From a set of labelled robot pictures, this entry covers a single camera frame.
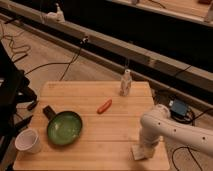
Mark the white paper cup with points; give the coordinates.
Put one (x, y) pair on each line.
(28, 141)

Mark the white clamp on rail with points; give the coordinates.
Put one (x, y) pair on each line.
(57, 16)

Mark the long metal rail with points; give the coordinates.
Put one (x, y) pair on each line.
(167, 48)

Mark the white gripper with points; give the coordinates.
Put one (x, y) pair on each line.
(147, 144)

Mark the black equipment stand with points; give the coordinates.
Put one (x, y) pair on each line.
(14, 89)

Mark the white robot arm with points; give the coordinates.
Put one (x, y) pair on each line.
(156, 123)

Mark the small clear bottle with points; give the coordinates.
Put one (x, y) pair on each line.
(126, 80)

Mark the blue power box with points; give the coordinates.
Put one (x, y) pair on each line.
(178, 108)

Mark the orange sausage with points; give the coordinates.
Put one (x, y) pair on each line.
(104, 107)

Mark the green frying pan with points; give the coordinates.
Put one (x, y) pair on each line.
(64, 127)

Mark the white square sponge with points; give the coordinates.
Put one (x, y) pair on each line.
(137, 153)

